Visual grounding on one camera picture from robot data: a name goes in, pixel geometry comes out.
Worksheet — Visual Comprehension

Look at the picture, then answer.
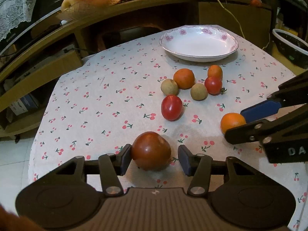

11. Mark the large dark red tomato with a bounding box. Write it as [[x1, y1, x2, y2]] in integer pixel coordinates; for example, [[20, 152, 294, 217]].
[[131, 131, 171, 171]]

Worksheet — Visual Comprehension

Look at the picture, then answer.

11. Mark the oval red tomato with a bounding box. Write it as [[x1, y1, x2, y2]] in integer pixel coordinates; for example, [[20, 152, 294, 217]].
[[161, 95, 183, 121]]

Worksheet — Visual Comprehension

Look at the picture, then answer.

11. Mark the small round red tomato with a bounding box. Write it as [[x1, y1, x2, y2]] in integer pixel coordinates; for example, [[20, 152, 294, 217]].
[[205, 77, 222, 95]]

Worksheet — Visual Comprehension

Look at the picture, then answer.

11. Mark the tan longan fruit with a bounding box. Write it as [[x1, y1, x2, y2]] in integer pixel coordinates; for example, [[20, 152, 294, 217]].
[[161, 79, 178, 96], [190, 84, 208, 101]]

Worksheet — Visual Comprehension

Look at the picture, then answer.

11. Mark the small smooth orange fruit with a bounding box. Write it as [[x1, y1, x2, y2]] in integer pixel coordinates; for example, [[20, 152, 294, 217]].
[[208, 65, 223, 80]]

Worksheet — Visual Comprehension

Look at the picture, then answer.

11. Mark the rough orange mandarin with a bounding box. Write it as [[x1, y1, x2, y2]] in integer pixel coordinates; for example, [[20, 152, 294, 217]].
[[173, 68, 195, 90]]

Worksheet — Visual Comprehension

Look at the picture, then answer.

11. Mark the black basket white rim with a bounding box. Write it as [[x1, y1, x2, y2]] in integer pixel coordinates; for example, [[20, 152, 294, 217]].
[[272, 29, 308, 69]]

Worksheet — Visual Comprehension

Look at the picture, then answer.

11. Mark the cherry print tablecloth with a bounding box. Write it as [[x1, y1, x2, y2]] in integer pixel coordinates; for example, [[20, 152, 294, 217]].
[[28, 33, 307, 230]]

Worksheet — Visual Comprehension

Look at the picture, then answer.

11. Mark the white floral rimmed plate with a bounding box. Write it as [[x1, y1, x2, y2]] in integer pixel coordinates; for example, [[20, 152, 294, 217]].
[[159, 25, 239, 63]]

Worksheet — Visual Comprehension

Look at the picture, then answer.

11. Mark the brown wooden tv cabinet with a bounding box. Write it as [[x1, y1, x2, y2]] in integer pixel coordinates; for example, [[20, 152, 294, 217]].
[[1, 0, 274, 138]]

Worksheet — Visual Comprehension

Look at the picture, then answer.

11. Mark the glass leaf fruit dish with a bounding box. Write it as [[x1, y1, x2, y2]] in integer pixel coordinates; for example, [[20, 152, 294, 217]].
[[57, 0, 120, 21]]

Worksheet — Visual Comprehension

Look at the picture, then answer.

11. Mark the white lace cover cloth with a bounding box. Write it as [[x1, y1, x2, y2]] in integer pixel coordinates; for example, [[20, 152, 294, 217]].
[[1, 0, 36, 40]]

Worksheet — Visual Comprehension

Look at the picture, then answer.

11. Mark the yellow thin cable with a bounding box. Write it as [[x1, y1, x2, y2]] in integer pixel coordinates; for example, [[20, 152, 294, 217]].
[[129, 0, 272, 51]]

